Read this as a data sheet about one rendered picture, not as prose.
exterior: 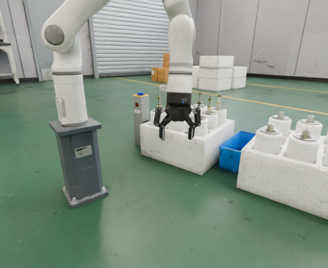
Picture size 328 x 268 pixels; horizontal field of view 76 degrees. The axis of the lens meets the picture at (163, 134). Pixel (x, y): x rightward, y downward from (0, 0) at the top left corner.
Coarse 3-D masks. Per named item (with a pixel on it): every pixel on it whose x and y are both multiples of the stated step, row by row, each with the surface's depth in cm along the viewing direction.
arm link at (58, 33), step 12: (72, 0) 59; (84, 0) 59; (96, 0) 60; (108, 0) 63; (60, 12) 60; (72, 12) 60; (84, 12) 61; (96, 12) 63; (48, 24) 61; (60, 24) 60; (72, 24) 61; (48, 36) 61; (60, 36) 62; (72, 36) 63; (60, 48) 63
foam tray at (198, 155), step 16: (144, 128) 113; (224, 128) 111; (144, 144) 117; (160, 144) 110; (176, 144) 103; (192, 144) 97; (208, 144) 98; (160, 160) 113; (176, 160) 106; (192, 160) 100; (208, 160) 102
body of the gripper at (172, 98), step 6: (168, 96) 62; (174, 96) 60; (180, 96) 60; (186, 96) 61; (168, 102) 62; (174, 102) 61; (180, 102) 60; (186, 102) 61; (168, 108) 63; (174, 108) 63; (180, 108) 64; (186, 108) 64; (168, 114) 63; (180, 114) 64; (174, 120) 64; (180, 120) 64
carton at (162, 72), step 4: (160, 68) 456; (164, 68) 444; (168, 68) 445; (160, 72) 460; (164, 72) 447; (168, 72) 448; (160, 76) 462; (164, 76) 450; (168, 76) 450; (160, 80) 466; (164, 80) 453
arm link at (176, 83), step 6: (168, 78) 62; (174, 78) 60; (180, 78) 59; (186, 78) 60; (168, 84) 62; (174, 84) 60; (180, 84) 59; (186, 84) 60; (162, 90) 67; (168, 90) 62; (174, 90) 60; (180, 90) 60; (186, 90) 60
